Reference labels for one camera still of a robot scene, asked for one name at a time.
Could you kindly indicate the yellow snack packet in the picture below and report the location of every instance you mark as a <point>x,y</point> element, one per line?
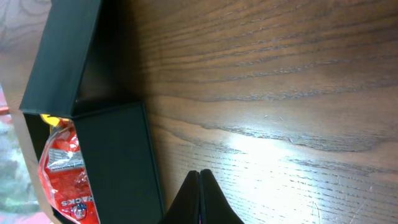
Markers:
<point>53,120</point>

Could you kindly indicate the red snack packet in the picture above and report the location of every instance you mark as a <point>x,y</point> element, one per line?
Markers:
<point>63,176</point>

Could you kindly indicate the black open gift box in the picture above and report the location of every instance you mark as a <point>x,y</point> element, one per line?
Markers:
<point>88,69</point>

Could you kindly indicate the patterned red grey rug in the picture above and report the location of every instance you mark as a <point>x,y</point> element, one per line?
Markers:
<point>18,200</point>

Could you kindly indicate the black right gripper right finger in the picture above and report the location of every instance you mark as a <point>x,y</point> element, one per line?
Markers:
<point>214,207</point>

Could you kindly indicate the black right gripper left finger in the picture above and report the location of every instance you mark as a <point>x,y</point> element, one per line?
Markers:
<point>185,206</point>

